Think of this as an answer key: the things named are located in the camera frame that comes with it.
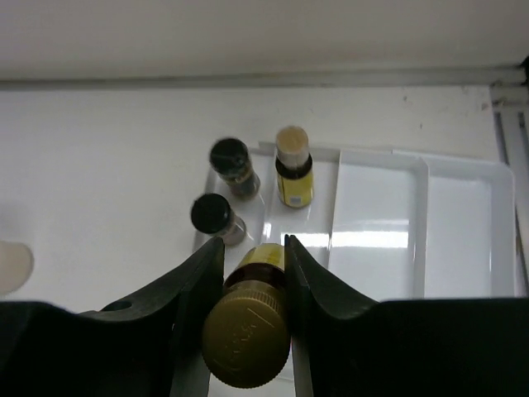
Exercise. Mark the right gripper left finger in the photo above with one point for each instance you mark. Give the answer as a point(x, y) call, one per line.
point(151, 337)

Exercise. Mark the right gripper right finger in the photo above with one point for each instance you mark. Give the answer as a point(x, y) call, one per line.
point(321, 307)

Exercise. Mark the yellow-label bottle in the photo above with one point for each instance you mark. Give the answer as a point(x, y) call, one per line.
point(245, 338)
point(293, 166)

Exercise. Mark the small spice bottle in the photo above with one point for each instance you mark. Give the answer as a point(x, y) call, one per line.
point(212, 214)
point(230, 158)

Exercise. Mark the black-cap jar back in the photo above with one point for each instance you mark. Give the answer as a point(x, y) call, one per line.
point(16, 266)

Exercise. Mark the white divided organizer tray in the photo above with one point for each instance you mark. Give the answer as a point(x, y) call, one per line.
point(432, 240)

